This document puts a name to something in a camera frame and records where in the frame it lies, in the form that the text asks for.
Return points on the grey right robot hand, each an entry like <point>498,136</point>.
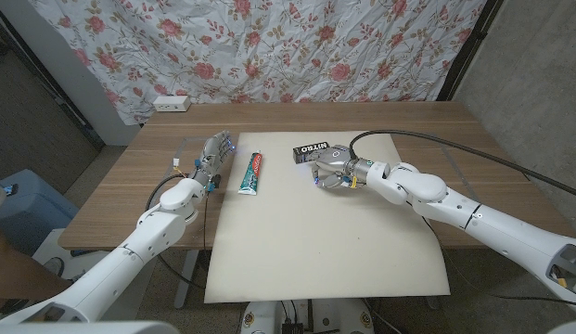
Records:
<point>338,167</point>

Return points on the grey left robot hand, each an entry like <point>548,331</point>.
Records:
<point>215,158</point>

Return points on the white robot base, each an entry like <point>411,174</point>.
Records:
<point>334,320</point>

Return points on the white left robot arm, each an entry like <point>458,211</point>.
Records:
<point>120,269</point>

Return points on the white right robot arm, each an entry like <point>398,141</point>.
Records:
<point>477,218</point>

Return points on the Colgate toothpaste tube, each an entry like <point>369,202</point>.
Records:
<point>251,176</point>

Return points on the black NITRO box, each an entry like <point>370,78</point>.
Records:
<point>306,150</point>

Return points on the white power strip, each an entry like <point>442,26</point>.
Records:
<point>171,103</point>

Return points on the cream table mat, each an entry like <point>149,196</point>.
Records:
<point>324,241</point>

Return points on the floral backdrop cloth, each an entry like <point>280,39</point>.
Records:
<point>269,46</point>

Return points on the grey metal table leg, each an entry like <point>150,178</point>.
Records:
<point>185,278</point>

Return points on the black backdrop stand pole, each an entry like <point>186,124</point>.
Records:
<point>470,46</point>
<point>79,119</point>

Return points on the blue plastic bin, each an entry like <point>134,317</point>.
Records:
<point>37,204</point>

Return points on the grey sneaker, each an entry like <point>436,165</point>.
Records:
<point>53,266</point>

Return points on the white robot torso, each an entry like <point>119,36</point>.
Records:
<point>106,328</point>

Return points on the small black device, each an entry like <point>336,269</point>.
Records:
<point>10,189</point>

